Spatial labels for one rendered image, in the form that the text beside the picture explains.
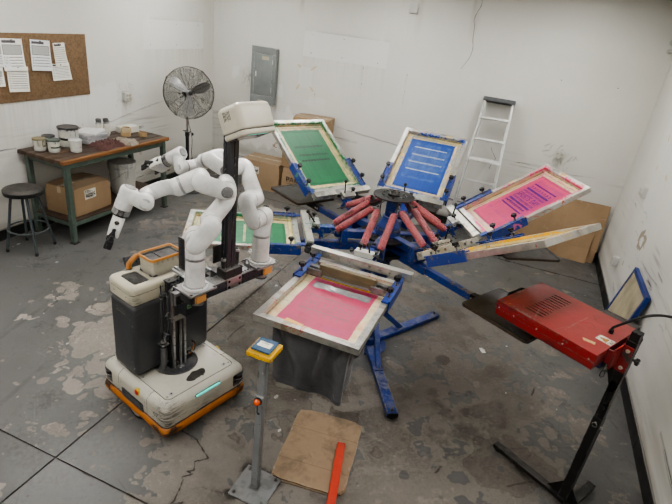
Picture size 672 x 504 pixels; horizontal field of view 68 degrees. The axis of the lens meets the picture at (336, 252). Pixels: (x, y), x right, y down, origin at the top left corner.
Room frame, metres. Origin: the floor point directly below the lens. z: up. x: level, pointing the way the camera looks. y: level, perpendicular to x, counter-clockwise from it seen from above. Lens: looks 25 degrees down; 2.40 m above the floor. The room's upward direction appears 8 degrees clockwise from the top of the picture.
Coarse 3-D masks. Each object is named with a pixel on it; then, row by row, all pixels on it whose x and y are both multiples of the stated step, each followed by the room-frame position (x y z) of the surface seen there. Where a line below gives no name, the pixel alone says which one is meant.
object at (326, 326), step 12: (348, 288) 2.59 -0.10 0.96; (336, 300) 2.44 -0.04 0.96; (348, 300) 2.45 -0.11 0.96; (372, 300) 2.49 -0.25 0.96; (360, 312) 2.34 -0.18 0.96; (324, 324) 2.18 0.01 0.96; (336, 324) 2.19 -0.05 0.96; (348, 324) 2.21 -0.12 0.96; (336, 336) 2.08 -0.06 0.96; (348, 336) 2.10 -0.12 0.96
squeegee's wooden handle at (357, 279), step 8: (320, 264) 2.66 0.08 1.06; (328, 272) 2.63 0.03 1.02; (336, 272) 2.62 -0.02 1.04; (344, 272) 2.60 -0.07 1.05; (352, 272) 2.60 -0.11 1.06; (344, 280) 2.60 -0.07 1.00; (352, 280) 2.58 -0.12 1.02; (360, 280) 2.57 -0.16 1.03; (368, 280) 2.55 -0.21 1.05; (376, 280) 2.56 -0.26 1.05; (368, 288) 2.55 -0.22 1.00
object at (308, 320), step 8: (312, 280) 2.63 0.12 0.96; (320, 280) 2.65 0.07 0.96; (304, 288) 2.52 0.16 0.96; (312, 288) 2.54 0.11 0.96; (320, 288) 2.55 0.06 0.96; (296, 296) 2.42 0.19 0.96; (304, 296) 2.43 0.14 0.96; (328, 296) 2.47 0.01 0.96; (336, 296) 2.48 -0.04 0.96; (296, 304) 2.34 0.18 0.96; (280, 312) 2.24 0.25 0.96; (288, 312) 2.25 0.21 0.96; (296, 312) 2.26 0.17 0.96; (304, 312) 2.27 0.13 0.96; (296, 320) 2.18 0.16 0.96; (304, 320) 2.19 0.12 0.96; (312, 320) 2.20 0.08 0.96
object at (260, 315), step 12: (336, 264) 2.82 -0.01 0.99; (372, 276) 2.72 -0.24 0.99; (288, 288) 2.44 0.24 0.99; (276, 300) 2.30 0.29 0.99; (264, 312) 2.18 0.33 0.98; (384, 312) 2.37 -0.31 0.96; (276, 324) 2.09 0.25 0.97; (288, 324) 2.08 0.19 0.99; (372, 324) 2.18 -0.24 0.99; (312, 336) 2.03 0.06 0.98; (324, 336) 2.02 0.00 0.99; (360, 336) 2.06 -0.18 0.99; (336, 348) 1.98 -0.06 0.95; (348, 348) 1.97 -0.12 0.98; (360, 348) 1.97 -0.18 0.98
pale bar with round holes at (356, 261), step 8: (312, 248) 2.92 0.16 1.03; (320, 248) 2.92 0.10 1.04; (328, 248) 2.94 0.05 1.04; (328, 256) 2.89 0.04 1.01; (336, 256) 2.87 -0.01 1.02; (344, 256) 2.85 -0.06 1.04; (352, 256) 2.86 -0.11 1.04; (352, 264) 2.83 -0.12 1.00; (360, 264) 2.81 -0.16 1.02; (368, 264) 2.80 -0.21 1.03; (376, 264) 2.79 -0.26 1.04; (384, 264) 2.81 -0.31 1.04; (376, 272) 2.78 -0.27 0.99; (384, 272) 2.76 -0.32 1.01; (392, 272) 2.75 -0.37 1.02; (400, 272) 2.73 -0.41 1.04; (408, 272) 2.74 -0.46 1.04; (408, 280) 2.71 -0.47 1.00
